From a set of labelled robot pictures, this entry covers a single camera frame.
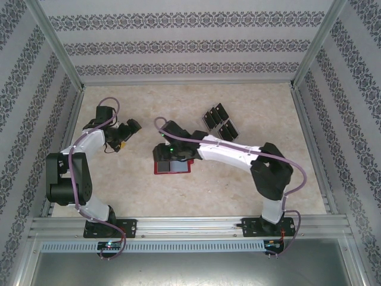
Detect red card holder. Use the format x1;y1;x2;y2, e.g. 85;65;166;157
152;142;195;176

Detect grey metal sheet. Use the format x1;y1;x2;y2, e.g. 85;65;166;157
29;251;364;286

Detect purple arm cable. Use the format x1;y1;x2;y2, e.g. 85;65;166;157
67;97;127;260
154;116;307;257

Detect aluminium side rail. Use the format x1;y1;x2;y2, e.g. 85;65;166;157
41;85;88;218
290;85;339;216

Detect aluminium frame post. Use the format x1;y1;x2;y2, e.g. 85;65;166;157
25;0;86;92
342;235;373;286
11;235;41;286
290;0;349;90

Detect grey slotted cable duct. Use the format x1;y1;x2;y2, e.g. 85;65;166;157
40;240;266;253

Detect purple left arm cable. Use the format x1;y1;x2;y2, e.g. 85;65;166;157
67;97;127;260

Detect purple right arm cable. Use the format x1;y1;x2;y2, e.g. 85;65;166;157
154;116;307;257

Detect aluminium lower frame post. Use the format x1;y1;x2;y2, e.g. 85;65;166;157
342;235;373;286
11;235;41;286

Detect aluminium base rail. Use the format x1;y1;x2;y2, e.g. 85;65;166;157
28;216;351;240

